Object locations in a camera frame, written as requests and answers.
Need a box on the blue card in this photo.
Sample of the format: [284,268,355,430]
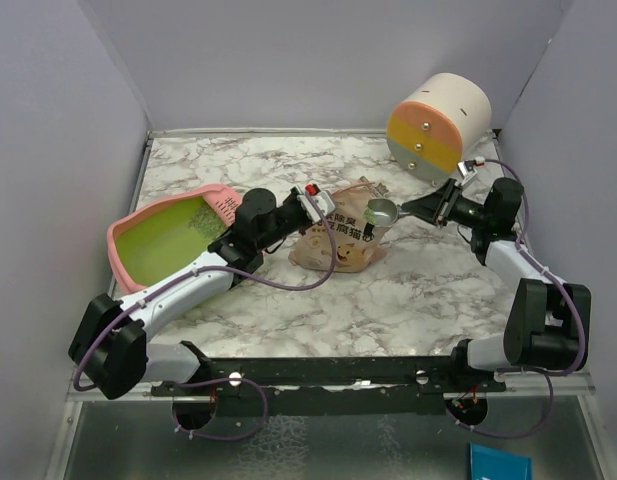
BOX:
[469,443,533,480]

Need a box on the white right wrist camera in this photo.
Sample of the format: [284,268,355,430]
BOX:
[457,156,486,188]

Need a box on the pink green litter box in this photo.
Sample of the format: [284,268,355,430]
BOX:
[107,183,242,294]

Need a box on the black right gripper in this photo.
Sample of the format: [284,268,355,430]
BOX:
[403,178,490,230]

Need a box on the silver metal litter scoop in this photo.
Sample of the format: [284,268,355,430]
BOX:
[364,198,412,227]

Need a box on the peach cat litter bag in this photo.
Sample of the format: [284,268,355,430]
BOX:
[288,177,391,273]

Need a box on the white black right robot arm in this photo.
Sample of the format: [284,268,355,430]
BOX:
[400,177,592,391]

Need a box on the aluminium frame profile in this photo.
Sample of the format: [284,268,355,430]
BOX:
[502,372,595,396]

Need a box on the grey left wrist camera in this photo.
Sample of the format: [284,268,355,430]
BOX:
[297,184,337,224]

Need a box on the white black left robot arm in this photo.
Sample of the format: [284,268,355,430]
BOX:
[68,185,334,400]

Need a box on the round pastel drawer cabinet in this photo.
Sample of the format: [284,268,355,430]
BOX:
[386,73,492,184]

